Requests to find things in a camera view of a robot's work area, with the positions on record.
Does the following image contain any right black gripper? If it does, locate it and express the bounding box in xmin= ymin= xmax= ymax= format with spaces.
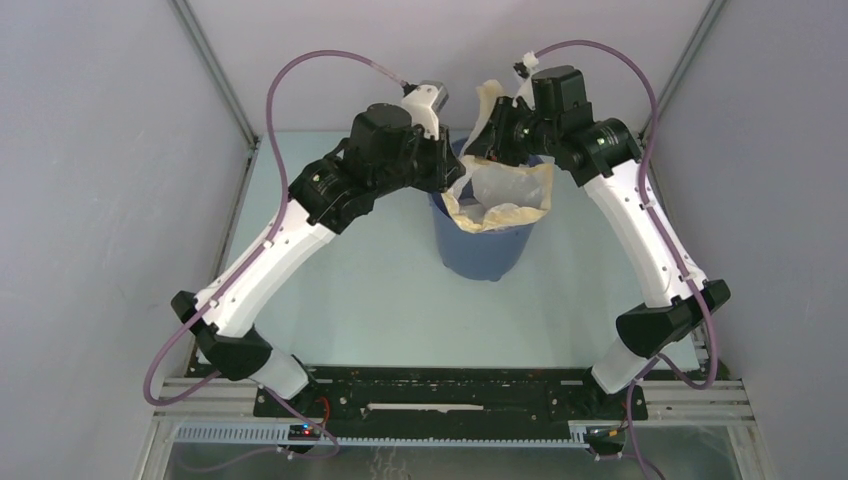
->
xmin=466 ymin=95 xmax=561 ymax=167

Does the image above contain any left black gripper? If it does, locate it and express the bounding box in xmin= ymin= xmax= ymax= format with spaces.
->
xmin=372 ymin=120 xmax=466 ymax=199

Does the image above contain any translucent white yellow trash bag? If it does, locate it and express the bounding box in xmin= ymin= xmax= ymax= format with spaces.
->
xmin=435 ymin=80 xmax=554 ymax=234

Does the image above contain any blue plastic trash bin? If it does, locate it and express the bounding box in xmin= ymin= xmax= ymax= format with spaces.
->
xmin=429 ymin=135 xmax=537 ymax=283

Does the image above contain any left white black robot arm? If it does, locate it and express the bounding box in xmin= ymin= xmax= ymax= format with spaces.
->
xmin=171 ymin=101 xmax=464 ymax=417

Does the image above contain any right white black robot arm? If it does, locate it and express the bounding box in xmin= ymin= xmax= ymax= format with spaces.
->
xmin=465 ymin=65 xmax=731 ymax=418

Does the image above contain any right aluminium corner profile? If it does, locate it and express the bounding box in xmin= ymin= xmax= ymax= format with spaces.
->
xmin=657 ymin=0 xmax=730 ymax=117

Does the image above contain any aluminium corner profile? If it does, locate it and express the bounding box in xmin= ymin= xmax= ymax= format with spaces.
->
xmin=166 ymin=0 xmax=260 ymax=150
xmin=657 ymin=0 xmax=730 ymax=117

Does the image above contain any left aluminium corner profile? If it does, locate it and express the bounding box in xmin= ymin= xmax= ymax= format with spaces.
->
xmin=166 ymin=0 xmax=260 ymax=150

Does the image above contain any left circuit board with leds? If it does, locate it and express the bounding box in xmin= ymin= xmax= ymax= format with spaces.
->
xmin=286 ymin=423 xmax=322 ymax=442

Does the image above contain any right circuit board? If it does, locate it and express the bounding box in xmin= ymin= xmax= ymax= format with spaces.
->
xmin=585 ymin=427 xmax=628 ymax=444

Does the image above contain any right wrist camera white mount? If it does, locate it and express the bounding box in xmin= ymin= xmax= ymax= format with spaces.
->
xmin=512 ymin=51 xmax=539 ymax=110

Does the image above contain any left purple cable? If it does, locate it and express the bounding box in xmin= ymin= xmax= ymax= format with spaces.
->
xmin=143 ymin=49 xmax=412 ymax=407

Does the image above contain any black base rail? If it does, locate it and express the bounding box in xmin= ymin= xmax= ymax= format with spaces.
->
xmin=291 ymin=366 xmax=648 ymax=442

